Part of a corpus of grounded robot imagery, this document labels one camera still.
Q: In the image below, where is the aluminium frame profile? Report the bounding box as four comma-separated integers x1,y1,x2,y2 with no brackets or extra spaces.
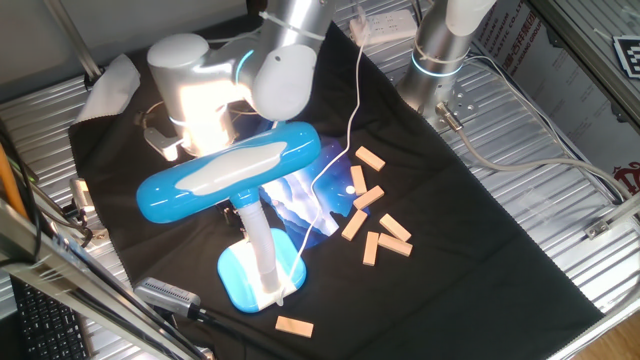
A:
0,197,211,360

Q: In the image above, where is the thin white cable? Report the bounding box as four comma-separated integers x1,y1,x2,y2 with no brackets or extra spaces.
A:
464,54,624,201

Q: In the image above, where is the white cloth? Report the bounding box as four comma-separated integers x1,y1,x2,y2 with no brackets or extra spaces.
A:
74,53,142,125

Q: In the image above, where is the gray camera box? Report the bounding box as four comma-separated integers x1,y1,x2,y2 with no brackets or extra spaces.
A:
133,277,216,322

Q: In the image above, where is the printed gray board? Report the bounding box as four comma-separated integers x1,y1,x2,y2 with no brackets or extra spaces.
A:
469,0,640,196

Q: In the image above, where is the white power strip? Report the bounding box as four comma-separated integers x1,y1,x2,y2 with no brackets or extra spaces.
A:
348,7,419,47

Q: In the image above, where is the wooden block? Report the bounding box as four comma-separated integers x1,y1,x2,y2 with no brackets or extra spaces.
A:
362,230,381,267
354,145,387,173
352,185,386,211
349,164,369,197
377,232,414,258
340,209,369,242
274,315,315,339
378,213,413,243

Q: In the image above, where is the small metal angle bracket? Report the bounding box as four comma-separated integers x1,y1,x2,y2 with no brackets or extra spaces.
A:
584,218,612,240

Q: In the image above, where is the thick gray robot cable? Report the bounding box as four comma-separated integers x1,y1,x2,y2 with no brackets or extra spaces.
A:
434,101,636,201

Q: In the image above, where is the black keyboard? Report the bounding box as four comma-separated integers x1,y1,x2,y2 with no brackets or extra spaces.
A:
9,277,91,360

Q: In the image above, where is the small silver clamp device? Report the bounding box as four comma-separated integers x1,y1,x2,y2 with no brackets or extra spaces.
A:
68,177,96,216

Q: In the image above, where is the blue landscape picture mat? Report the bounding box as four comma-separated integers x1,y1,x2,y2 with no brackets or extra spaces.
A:
234,112,374,251

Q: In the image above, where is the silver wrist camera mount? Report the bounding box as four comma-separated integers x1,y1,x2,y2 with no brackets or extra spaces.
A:
142,124,185,163

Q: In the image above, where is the black cloth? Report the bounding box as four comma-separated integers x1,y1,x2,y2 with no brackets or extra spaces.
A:
68,22,605,360

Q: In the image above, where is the slanted aluminium post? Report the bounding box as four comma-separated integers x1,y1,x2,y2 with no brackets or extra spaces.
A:
42,0,104,81

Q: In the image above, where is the blue and white desk lamp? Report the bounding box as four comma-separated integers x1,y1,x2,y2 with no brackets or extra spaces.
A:
135,120,322,315

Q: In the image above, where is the white lamp power cable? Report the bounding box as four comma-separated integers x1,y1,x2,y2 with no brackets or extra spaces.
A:
276,29,371,307

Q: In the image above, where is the black and white marker tag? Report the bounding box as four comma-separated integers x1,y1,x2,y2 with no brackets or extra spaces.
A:
612,34,640,80

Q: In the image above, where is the orange pole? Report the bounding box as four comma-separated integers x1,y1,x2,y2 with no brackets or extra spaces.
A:
0,142,29,221

